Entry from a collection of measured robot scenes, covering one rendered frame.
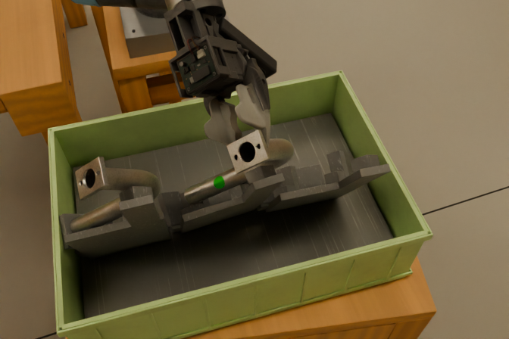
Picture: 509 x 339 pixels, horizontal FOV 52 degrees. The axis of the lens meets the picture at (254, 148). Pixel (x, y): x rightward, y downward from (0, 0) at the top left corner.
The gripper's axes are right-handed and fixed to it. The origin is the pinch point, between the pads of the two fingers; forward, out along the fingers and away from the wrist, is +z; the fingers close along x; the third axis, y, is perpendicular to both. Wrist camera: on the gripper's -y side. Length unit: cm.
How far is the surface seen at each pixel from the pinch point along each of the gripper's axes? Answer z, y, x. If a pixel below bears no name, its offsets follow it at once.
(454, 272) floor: 43, -135, -25
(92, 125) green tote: -20.6, -10.2, -41.0
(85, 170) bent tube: -4.3, 13.0, -17.6
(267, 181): 4.3, -4.0, -2.3
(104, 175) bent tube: -2.4, 13.1, -14.3
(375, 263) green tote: 21.6, -29.6, -3.4
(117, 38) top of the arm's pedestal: -50, -36, -52
